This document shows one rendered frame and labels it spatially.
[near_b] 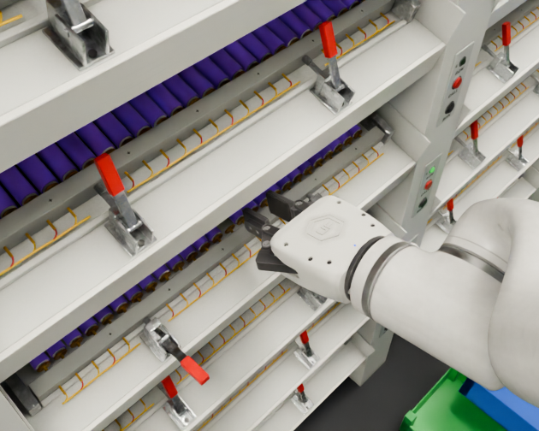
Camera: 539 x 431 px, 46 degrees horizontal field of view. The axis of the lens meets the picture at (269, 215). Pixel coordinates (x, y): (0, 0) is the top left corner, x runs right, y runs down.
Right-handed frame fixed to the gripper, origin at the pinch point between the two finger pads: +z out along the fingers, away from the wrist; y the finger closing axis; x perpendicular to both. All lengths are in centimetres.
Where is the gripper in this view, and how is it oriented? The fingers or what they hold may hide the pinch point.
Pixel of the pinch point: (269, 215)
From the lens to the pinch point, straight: 74.1
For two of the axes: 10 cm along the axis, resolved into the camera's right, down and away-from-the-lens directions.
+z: -6.8, -3.7, 6.4
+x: 1.8, 7.6, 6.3
